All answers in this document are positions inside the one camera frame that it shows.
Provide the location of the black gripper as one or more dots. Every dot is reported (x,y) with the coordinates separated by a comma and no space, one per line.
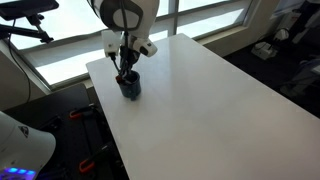
(129,55)

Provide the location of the red capped marker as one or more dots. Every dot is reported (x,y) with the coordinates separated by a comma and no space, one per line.
(118,79)

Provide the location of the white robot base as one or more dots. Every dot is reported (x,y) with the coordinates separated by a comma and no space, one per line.
(23,146)

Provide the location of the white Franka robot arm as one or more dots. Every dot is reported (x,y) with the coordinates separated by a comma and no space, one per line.
(128,16)

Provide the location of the dark blue cup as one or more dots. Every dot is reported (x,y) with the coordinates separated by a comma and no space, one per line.
(130,87)

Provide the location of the black side table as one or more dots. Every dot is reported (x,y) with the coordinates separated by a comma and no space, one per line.
(66,133)

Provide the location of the white device on floor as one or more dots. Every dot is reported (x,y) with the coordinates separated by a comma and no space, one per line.
(264,50)

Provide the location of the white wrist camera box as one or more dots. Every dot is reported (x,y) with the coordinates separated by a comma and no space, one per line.
(111,43)

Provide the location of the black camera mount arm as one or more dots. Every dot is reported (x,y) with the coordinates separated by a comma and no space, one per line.
(31,30)

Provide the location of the black exterior camera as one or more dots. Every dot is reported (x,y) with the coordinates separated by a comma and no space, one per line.
(26,7)

